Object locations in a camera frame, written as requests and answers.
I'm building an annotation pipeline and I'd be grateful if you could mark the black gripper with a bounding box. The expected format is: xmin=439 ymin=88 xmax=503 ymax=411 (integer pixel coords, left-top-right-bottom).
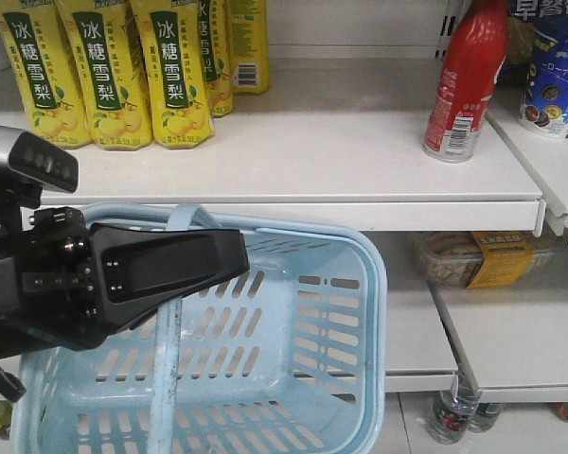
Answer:
xmin=0 ymin=207 xmax=250 ymax=353

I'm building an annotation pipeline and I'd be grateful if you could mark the light blue plastic basket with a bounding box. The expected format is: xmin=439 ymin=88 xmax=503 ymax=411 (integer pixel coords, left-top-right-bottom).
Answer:
xmin=10 ymin=203 xmax=387 ymax=453

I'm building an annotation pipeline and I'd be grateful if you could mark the red aluminium coke bottle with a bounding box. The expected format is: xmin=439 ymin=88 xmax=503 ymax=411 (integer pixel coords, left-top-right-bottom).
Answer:
xmin=423 ymin=1 xmax=508 ymax=164

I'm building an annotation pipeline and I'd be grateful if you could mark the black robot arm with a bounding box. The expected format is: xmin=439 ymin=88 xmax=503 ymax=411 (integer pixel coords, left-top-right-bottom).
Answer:
xmin=0 ymin=207 xmax=250 ymax=402

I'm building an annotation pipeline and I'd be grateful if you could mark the yellow pear drink bottle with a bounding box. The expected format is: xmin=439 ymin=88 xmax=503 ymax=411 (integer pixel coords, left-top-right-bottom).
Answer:
xmin=226 ymin=0 xmax=271 ymax=94
xmin=0 ymin=1 xmax=92 ymax=148
xmin=199 ymin=0 xmax=234 ymax=117
xmin=130 ymin=0 xmax=214 ymax=149
xmin=56 ymin=1 xmax=153 ymax=150

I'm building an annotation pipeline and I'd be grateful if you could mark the white shelf board with drinks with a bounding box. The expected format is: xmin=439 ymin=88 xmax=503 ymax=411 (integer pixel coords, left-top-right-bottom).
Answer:
xmin=0 ymin=56 xmax=548 ymax=237

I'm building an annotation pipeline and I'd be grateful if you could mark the white lower shelf board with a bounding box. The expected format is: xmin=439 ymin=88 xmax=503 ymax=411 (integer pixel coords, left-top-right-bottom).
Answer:
xmin=349 ymin=231 xmax=460 ymax=393

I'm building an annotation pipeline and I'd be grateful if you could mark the clear pastry box yellow label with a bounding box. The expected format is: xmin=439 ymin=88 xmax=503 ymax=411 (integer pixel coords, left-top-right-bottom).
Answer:
xmin=410 ymin=231 xmax=556 ymax=288

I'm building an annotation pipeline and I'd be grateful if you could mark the clear water bottle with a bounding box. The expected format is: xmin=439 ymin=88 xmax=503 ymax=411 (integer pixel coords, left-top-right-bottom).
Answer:
xmin=427 ymin=376 xmax=480 ymax=445

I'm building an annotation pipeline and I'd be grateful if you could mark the blue cookie cup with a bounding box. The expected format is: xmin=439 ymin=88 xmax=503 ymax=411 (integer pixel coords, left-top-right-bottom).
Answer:
xmin=519 ymin=15 xmax=568 ymax=139

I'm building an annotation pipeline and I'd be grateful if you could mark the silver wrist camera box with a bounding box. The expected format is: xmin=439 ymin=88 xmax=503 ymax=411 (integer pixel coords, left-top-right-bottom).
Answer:
xmin=0 ymin=125 xmax=79 ymax=193

